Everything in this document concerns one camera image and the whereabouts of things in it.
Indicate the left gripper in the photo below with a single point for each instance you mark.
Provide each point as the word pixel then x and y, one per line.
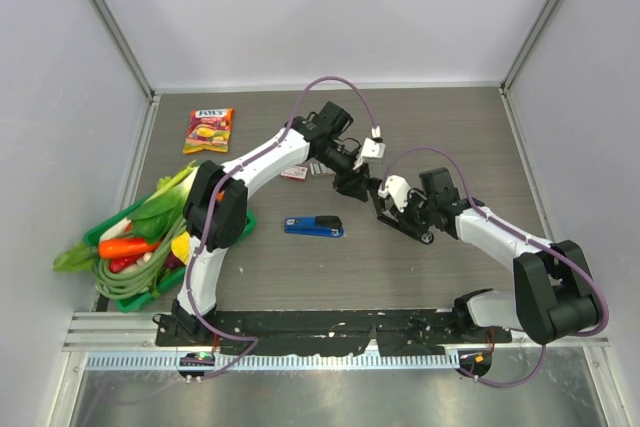
pixel 355 183

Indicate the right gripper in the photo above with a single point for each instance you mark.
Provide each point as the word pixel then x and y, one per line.
pixel 404 217

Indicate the silver staple strips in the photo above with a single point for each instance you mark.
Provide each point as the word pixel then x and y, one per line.
pixel 318 169

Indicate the blue stapler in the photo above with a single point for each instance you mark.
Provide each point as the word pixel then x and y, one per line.
pixel 318 226

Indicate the red white staple box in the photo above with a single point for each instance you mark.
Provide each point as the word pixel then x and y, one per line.
pixel 295 173

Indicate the black stapler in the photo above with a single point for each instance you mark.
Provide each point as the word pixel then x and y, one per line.
pixel 374 185

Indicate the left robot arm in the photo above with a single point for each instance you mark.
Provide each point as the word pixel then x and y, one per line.
pixel 216 208

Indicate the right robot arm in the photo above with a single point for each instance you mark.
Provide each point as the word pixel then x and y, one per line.
pixel 553 294

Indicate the candy snack bag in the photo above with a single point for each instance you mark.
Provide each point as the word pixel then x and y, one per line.
pixel 209 130

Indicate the napa cabbage toy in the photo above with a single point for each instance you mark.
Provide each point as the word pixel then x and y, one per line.
pixel 180 247

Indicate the white radish toy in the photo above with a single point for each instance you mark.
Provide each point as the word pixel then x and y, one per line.
pixel 118 229

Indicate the orange carrot toy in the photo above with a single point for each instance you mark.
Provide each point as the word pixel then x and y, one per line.
pixel 125 247

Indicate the red chili toy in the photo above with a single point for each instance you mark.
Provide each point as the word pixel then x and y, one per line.
pixel 118 265

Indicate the green plastic tray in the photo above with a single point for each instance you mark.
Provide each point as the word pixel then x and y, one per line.
pixel 170 191

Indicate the green leafy vegetable toy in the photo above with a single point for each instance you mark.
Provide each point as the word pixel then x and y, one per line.
pixel 79 258

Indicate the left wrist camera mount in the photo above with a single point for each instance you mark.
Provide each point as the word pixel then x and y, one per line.
pixel 372 150

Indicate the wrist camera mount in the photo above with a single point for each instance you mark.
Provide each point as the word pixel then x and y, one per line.
pixel 395 189
pixel 372 150

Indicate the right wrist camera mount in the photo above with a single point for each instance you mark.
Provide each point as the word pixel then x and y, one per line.
pixel 395 189

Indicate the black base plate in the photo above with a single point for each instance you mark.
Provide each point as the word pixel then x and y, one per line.
pixel 327 333

